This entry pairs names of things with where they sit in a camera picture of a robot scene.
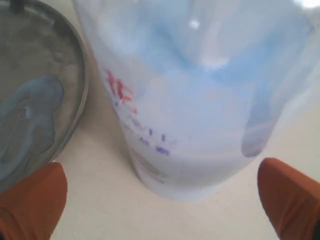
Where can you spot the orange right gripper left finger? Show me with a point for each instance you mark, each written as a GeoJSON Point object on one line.
{"type": "Point", "coordinates": [32, 208]}

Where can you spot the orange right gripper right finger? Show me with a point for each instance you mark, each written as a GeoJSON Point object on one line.
{"type": "Point", "coordinates": [290, 199]}

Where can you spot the pale blue soap blob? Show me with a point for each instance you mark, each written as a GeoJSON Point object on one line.
{"type": "Point", "coordinates": [27, 126]}

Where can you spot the blue pump lotion bottle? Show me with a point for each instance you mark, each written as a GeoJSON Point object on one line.
{"type": "Point", "coordinates": [200, 86]}

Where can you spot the round stainless steel plate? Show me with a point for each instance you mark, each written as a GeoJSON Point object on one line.
{"type": "Point", "coordinates": [37, 40]}

